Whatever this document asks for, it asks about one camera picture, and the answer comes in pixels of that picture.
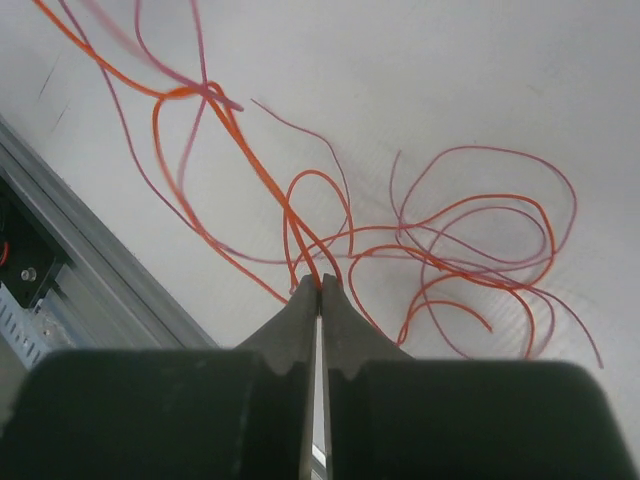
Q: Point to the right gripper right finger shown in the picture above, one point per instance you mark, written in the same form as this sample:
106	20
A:
391	416

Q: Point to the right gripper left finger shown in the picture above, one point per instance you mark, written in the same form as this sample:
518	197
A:
241	413

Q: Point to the aluminium mounting rail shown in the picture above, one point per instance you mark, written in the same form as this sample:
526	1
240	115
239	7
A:
114	302

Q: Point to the white slotted cable duct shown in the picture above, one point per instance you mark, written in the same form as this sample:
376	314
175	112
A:
20	332

